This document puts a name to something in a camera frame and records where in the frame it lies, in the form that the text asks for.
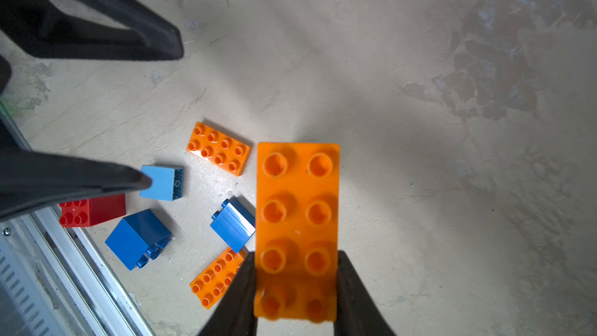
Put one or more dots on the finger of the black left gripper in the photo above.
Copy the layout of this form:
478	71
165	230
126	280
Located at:
33	180
43	31

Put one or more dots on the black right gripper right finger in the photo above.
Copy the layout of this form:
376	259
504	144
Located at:
356	312

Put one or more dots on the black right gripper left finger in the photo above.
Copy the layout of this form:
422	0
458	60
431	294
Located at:
233	314

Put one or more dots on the orange lego brick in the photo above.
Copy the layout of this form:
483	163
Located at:
296	257
219	149
212	284

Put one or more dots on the light blue lego brick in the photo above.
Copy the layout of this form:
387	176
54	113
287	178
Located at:
167	182

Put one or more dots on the red lego brick left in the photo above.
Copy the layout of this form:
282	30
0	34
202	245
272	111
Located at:
92	212

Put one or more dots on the white cable duct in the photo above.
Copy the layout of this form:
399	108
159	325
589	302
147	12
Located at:
30	305

